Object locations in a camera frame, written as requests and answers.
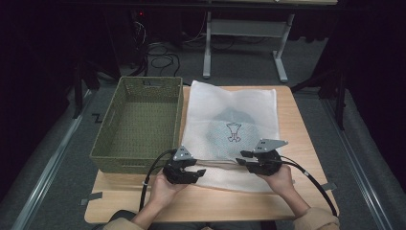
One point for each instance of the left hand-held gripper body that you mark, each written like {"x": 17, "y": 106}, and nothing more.
{"x": 177, "y": 174}

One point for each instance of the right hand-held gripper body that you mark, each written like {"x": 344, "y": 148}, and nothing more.
{"x": 266, "y": 164}

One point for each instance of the green woven basket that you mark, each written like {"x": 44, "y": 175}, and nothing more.
{"x": 143, "y": 121}

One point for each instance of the white mesh laundry bag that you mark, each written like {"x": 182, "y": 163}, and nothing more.
{"x": 217, "y": 99}

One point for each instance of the person's right hand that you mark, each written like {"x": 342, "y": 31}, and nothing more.
{"x": 279, "y": 180}

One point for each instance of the person's left hand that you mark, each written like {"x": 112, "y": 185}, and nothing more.
{"x": 162, "y": 193}

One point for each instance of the grey tape strip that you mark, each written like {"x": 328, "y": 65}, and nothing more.
{"x": 330, "y": 186}
{"x": 91, "y": 198}

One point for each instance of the black metal stand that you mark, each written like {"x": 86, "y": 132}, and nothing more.
{"x": 78, "y": 92}
{"x": 341, "y": 102}

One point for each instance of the dark device with red light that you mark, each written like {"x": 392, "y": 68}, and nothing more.
{"x": 139, "y": 14}

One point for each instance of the metal floor rail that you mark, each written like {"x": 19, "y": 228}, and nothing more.
{"x": 48, "y": 172}
{"x": 354, "y": 166}

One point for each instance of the white metal desk frame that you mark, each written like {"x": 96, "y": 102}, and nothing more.
{"x": 242, "y": 28}

